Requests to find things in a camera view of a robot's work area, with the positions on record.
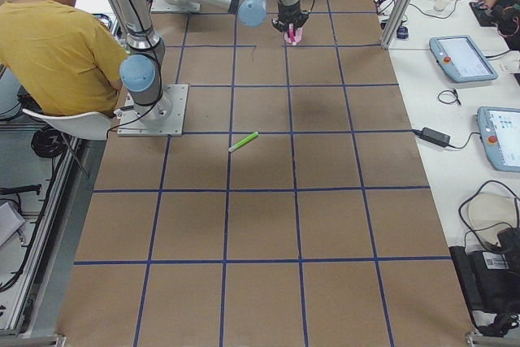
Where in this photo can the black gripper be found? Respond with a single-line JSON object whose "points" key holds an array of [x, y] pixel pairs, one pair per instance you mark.
{"points": [[287, 12]]}

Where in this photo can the pink pen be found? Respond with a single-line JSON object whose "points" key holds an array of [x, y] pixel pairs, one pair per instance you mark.
{"points": [[291, 35]]}

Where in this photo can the pink mesh cup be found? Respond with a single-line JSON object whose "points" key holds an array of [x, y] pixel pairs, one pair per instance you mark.
{"points": [[298, 33]]}

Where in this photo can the white paper cup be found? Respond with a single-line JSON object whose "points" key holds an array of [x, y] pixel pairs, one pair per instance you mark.
{"points": [[440, 5]]}

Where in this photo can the green pen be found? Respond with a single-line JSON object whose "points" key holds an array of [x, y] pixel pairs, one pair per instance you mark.
{"points": [[246, 140]]}

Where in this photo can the far teach pendant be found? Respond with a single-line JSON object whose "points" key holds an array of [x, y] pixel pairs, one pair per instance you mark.
{"points": [[461, 60]]}

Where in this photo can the teach pendant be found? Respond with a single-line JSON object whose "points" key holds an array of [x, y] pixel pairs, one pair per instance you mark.
{"points": [[461, 60], [499, 131]]}

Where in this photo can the black power adapter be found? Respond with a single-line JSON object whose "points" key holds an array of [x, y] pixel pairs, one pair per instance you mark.
{"points": [[432, 136]]}

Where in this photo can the person in yellow shirt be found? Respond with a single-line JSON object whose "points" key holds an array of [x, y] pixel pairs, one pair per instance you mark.
{"points": [[65, 58]]}

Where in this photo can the white chair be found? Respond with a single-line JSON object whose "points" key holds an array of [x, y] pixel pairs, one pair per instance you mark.
{"points": [[90, 126]]}

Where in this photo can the near teach pendant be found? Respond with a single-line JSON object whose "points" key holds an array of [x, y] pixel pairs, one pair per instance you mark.
{"points": [[499, 131]]}

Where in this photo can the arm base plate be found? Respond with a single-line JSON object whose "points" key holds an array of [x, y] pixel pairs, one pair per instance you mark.
{"points": [[165, 119], [174, 6]]}

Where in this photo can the aluminium frame post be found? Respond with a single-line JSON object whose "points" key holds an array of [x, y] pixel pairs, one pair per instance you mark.
{"points": [[400, 1]]}

